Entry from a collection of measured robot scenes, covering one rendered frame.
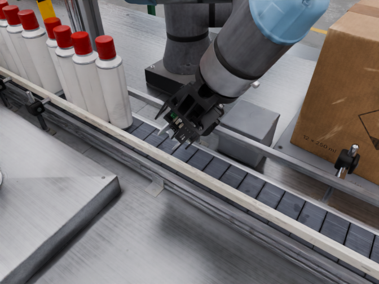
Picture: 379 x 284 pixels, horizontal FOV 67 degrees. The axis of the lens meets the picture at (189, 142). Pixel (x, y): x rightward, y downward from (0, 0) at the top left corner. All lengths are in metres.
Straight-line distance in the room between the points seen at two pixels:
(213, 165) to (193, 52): 0.35
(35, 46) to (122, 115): 0.26
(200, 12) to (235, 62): 0.44
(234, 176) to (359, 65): 0.29
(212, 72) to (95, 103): 0.36
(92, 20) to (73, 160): 0.37
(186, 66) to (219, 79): 0.45
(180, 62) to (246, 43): 0.50
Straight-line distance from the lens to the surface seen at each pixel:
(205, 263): 0.53
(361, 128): 0.63
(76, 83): 0.68
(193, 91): 0.37
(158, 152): 0.56
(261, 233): 0.53
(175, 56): 0.82
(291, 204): 0.56
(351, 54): 0.57
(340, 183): 0.51
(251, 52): 0.33
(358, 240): 0.56
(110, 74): 0.59
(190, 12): 0.77
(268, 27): 0.31
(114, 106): 0.63
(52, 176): 0.62
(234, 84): 0.36
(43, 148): 0.69
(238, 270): 0.53
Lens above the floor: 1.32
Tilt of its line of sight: 44 degrees down
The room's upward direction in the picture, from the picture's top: straight up
